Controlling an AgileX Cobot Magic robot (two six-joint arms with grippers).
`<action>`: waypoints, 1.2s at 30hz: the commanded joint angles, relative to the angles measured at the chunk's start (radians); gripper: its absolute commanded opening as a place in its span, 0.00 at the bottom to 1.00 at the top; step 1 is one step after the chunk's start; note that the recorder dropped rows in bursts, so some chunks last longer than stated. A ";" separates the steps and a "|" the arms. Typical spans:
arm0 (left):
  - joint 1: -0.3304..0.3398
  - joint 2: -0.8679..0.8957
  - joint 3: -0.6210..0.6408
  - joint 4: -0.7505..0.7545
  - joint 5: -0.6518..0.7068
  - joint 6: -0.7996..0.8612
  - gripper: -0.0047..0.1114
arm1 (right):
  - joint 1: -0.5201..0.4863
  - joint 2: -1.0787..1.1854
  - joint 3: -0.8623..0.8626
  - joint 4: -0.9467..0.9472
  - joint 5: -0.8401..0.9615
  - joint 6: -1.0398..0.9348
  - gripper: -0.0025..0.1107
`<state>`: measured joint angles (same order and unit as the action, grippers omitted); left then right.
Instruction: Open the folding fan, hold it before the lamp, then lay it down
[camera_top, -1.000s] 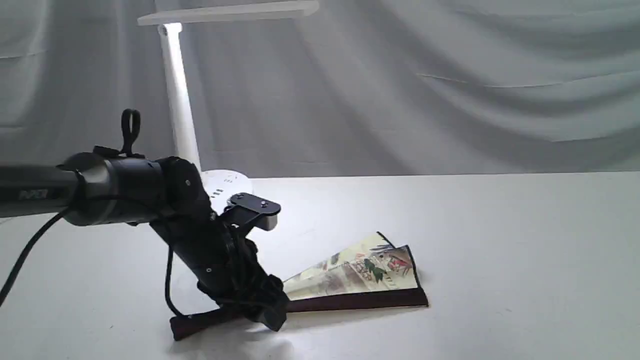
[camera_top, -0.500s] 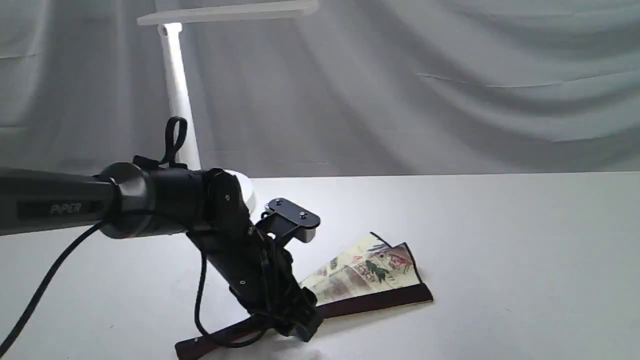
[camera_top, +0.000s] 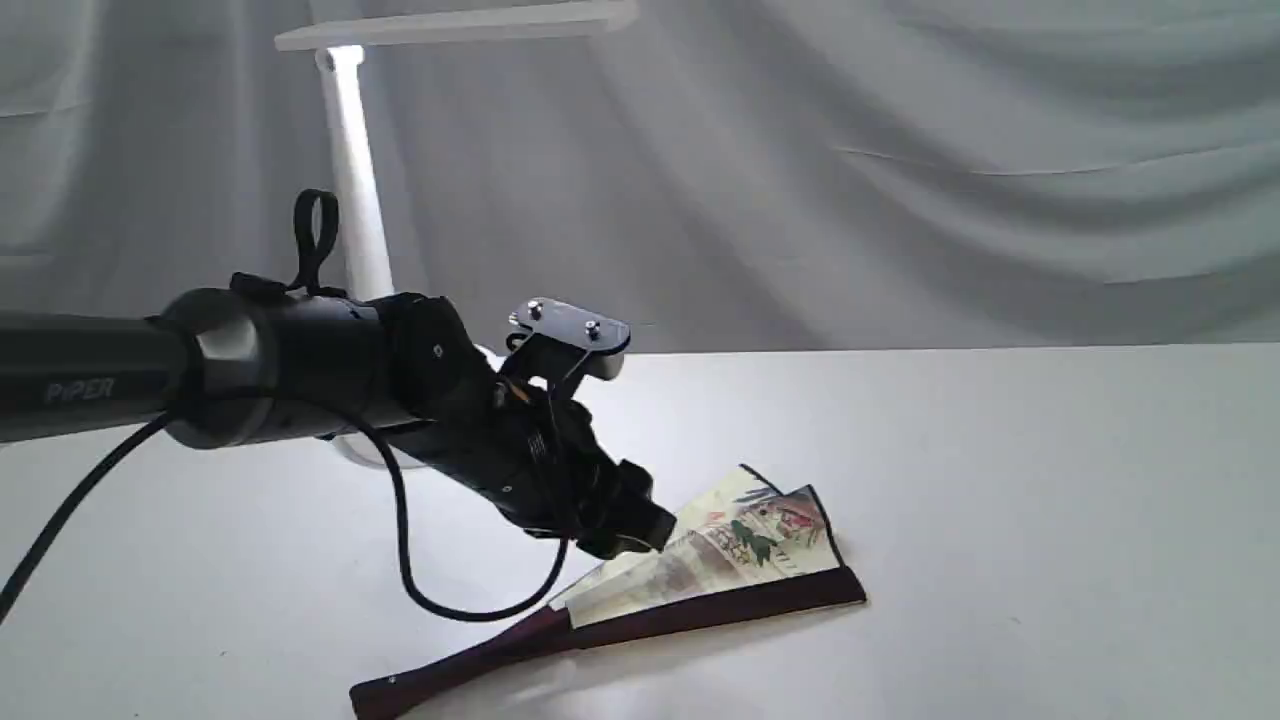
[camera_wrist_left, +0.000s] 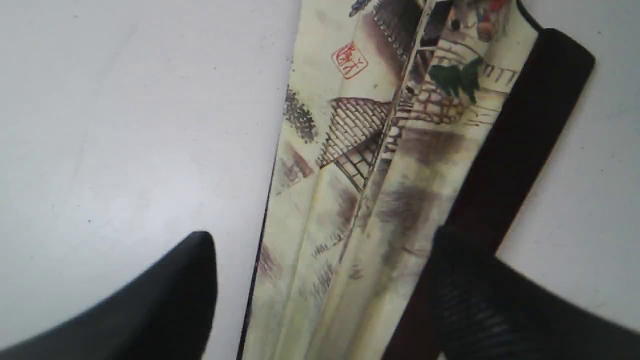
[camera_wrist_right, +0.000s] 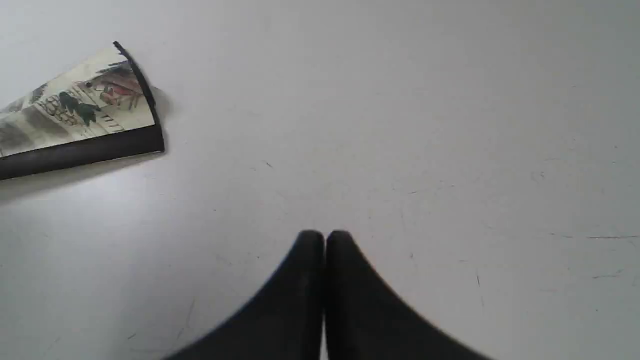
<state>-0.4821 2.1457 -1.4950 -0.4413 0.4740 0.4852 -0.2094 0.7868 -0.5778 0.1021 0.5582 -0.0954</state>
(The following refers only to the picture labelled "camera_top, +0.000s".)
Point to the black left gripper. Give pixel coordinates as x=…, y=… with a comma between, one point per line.
x=529, y=450

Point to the painted paper folding fan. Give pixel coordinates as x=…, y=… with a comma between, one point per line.
x=743, y=551

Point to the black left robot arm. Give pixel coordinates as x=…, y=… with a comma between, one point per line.
x=240, y=371

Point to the white desk lamp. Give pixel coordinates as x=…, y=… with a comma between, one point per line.
x=338, y=48

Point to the grey backdrop curtain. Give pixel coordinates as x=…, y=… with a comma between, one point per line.
x=724, y=175

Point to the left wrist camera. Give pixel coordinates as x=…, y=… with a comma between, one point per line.
x=563, y=344

